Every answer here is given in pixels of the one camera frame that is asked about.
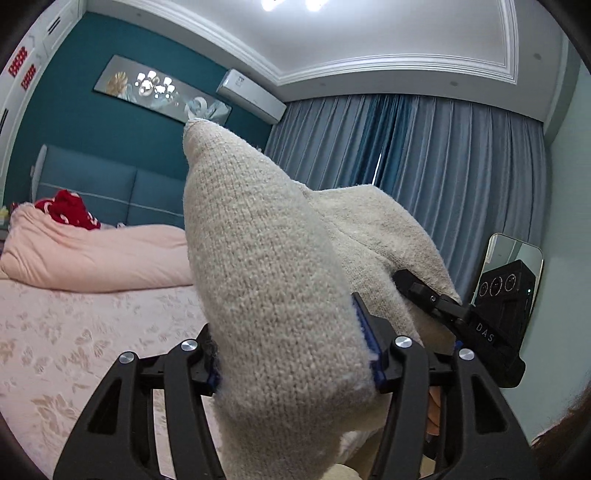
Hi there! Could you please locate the red garment on bed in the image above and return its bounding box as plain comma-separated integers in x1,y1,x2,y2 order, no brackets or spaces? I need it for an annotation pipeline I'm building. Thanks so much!
34,189,101,230

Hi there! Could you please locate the white air conditioner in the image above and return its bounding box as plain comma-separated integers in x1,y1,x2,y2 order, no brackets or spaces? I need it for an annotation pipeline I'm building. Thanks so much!
216,69,287,125

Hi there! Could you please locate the smartphone on gripper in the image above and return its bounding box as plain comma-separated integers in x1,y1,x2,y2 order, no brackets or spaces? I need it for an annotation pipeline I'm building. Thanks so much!
472,233,544,352

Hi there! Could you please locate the pink folded duvet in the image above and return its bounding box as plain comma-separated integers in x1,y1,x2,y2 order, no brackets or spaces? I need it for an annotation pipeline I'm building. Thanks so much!
1,204,193,293

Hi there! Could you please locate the framed wall picture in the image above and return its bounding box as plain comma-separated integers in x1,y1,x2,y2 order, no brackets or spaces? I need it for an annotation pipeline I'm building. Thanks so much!
94,55,231,125

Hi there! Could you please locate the blue grey curtain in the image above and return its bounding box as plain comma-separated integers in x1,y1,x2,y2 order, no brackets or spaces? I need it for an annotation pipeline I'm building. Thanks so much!
266,95,549,298

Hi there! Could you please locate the blue upholstered headboard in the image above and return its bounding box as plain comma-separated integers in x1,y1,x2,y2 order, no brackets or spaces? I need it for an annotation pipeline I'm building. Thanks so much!
31,145,184,228

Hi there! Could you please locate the pink floral bed sheet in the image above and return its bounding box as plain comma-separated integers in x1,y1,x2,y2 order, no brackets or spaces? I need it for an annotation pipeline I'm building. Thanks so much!
1,280,205,476

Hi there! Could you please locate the beige knit heart sweater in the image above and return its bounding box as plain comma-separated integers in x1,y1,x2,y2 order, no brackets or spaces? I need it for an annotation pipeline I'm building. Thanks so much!
183,119,457,479

